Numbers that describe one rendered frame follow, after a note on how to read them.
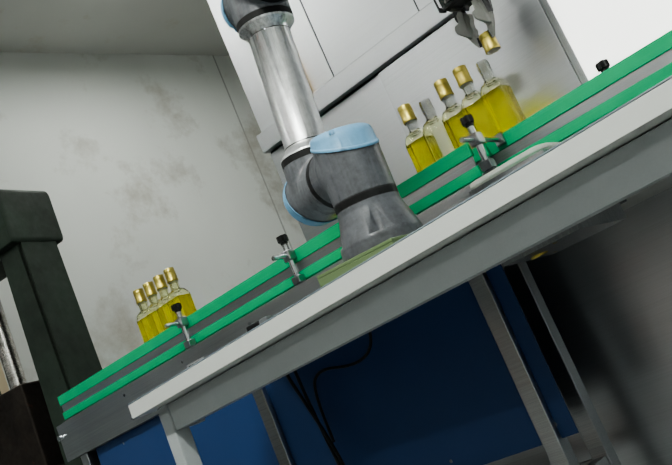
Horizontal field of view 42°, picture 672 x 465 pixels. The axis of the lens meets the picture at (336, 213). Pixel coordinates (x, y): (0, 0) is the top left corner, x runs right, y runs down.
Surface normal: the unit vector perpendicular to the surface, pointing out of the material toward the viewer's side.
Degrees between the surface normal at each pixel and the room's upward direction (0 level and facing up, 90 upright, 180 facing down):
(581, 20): 90
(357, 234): 74
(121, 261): 90
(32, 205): 90
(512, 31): 90
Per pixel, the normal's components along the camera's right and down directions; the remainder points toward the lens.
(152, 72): 0.62, -0.43
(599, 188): -0.69, 0.11
